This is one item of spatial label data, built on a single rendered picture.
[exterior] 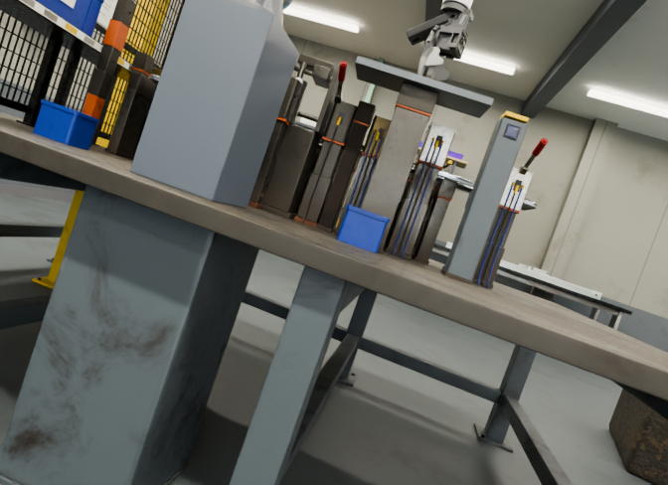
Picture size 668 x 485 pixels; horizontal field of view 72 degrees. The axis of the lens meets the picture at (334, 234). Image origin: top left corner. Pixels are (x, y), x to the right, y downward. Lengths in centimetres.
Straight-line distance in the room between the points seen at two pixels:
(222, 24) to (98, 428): 86
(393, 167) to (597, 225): 672
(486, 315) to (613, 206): 722
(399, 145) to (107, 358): 85
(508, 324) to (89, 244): 81
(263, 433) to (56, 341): 48
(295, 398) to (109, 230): 50
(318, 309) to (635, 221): 740
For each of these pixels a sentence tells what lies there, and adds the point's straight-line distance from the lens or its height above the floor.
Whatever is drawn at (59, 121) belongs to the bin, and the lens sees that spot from 141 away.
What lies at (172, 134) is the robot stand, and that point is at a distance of 104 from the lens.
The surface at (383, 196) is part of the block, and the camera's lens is 124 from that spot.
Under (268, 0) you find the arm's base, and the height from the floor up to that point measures 115.
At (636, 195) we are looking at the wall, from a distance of 807.
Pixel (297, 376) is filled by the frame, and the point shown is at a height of 47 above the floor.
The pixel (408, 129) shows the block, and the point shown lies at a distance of 126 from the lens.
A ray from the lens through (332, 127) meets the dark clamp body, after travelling 140.
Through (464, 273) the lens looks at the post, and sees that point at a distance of 126.
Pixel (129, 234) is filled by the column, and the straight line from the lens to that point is 100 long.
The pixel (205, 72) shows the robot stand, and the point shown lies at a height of 95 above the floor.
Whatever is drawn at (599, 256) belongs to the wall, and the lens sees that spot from 785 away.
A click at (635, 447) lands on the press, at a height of 14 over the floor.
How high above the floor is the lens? 76
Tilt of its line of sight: 3 degrees down
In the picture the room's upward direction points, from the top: 19 degrees clockwise
